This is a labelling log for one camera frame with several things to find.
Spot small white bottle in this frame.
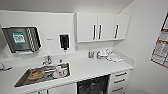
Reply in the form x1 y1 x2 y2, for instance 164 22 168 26
92 51 97 59

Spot white patterned bowl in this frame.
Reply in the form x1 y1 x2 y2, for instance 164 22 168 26
53 65 69 79

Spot white cloth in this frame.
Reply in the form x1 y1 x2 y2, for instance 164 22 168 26
107 53 124 64

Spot white drawer unit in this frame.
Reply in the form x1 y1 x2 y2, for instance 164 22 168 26
108 68 132 94

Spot white two-door sink cabinet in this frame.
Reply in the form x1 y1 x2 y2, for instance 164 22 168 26
36 82 78 94

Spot orange bowl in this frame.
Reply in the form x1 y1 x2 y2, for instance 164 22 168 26
28 69 44 80

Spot chrome sink faucet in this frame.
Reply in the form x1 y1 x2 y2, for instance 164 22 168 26
41 55 53 66

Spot small wall label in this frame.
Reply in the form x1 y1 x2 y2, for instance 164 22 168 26
46 38 54 42

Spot grey paper towel dispenser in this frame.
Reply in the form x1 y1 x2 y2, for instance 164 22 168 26
1 25 43 55

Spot black wall soap dispenser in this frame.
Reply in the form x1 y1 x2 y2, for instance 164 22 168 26
58 33 71 52

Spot large wall poster board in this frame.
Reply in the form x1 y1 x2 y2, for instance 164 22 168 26
150 13 168 69

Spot dishwasher wire rack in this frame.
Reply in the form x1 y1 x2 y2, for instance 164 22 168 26
78 77 109 94

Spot small blue-capped bottle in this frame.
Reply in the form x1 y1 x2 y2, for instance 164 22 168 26
87 49 93 59

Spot white three-door wall cabinet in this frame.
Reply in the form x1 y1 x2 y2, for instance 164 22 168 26
73 12 131 43

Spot stainless steel sink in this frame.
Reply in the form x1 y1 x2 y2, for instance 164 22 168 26
13 63 72 88

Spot stainless steel dishwasher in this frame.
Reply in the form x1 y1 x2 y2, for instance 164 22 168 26
76 74 111 94

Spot small countertop soap pump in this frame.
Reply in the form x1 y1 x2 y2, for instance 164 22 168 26
58 58 63 65

